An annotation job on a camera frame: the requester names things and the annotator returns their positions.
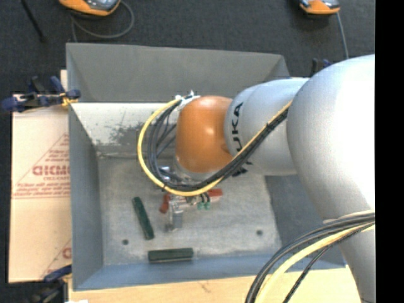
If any red-brown flat block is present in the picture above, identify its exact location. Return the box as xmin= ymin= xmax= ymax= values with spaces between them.
xmin=158 ymin=188 xmax=223 ymax=215

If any dark green flat block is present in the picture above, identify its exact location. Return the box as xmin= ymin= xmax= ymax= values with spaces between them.
xmin=147 ymin=247 xmax=194 ymax=263
xmin=131 ymin=196 xmax=155 ymax=241

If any grey metal bin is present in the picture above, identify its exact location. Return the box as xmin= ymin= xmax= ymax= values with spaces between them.
xmin=65 ymin=42 xmax=347 ymax=292

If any brown cardboard board, red print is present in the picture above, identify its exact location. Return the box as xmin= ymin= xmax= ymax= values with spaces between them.
xmin=8 ymin=69 xmax=73 ymax=284

